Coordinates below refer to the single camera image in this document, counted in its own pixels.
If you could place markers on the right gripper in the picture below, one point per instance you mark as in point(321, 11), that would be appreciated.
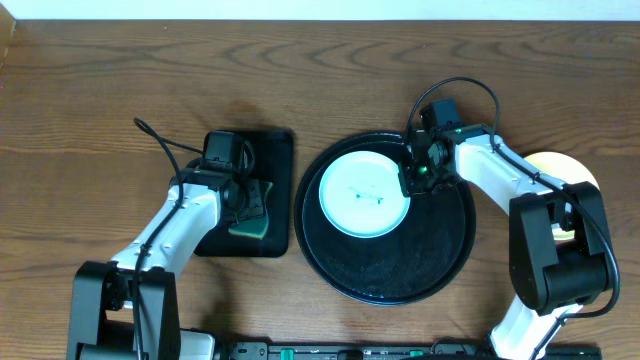
point(409, 184)

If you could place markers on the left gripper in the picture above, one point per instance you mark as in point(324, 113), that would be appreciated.
point(251, 201)

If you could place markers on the green scouring sponge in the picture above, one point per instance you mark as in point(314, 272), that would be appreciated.
point(255, 229)

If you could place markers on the light blue plate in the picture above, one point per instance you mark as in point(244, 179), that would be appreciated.
point(360, 194)

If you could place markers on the yellow plate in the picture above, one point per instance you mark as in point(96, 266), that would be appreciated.
point(561, 166)

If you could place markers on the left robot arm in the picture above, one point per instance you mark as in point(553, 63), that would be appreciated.
point(127, 308)

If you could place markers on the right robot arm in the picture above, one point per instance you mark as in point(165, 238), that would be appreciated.
point(561, 260)

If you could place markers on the black rectangular tray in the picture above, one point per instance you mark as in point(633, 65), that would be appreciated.
point(274, 153)

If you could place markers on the black round tray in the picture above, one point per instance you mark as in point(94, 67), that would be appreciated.
point(410, 263)

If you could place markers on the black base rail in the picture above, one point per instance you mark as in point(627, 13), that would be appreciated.
point(400, 351)

